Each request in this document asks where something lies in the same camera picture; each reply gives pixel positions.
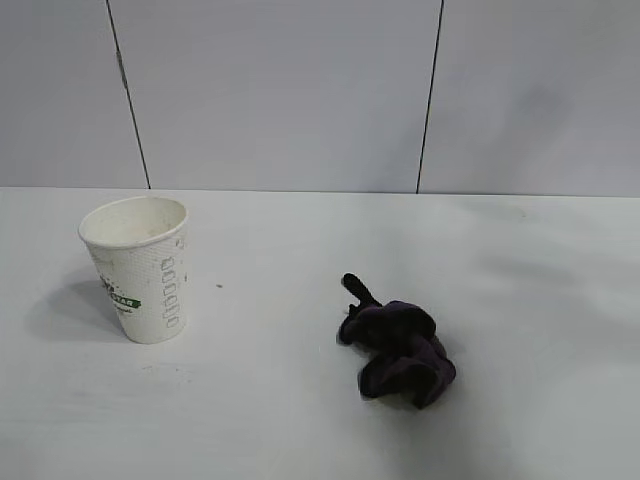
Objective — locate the white paper cup green logo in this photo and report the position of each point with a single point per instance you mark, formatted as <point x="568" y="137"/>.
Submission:
<point x="140" y="280"/>

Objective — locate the purple and black cloth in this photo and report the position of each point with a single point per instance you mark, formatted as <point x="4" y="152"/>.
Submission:
<point x="395" y="340"/>

